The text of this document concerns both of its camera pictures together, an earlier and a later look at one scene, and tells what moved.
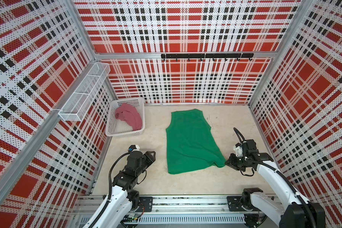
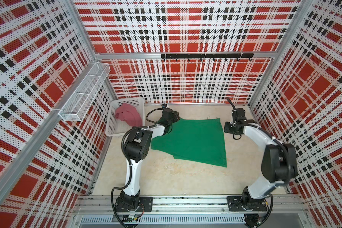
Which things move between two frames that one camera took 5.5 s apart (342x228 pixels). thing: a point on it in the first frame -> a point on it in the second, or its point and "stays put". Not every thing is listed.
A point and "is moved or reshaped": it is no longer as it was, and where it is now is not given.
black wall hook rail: x=231 y=55 stays put
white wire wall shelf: x=77 y=105 stays put
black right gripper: x=231 y=162 -> x=226 y=127
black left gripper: x=149 y=157 -> x=176 y=116
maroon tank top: x=129 y=113 stays put
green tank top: x=190 y=144 is moved or reshaped
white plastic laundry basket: x=115 y=127 stays put
